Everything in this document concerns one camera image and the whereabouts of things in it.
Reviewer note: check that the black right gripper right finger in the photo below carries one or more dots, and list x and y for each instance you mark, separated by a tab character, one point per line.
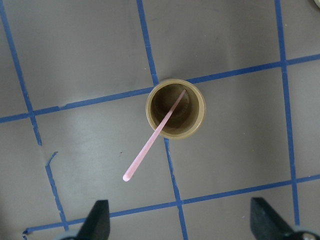
267	224

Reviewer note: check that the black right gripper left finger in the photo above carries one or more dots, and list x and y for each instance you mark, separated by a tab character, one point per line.
97	223

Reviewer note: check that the wooden bamboo cup holder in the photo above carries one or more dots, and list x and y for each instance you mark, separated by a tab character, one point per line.
188	115

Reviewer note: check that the round wooden stand base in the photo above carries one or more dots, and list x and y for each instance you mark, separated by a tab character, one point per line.
317	2

